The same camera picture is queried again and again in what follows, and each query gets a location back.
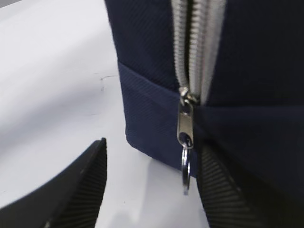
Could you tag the navy blue lunch bag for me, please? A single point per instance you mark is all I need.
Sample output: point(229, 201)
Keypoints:
point(226, 71)

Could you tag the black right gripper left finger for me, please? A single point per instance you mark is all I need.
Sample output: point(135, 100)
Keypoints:
point(72, 199)

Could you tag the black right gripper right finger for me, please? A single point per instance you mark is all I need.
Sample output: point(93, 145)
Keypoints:
point(232, 197)

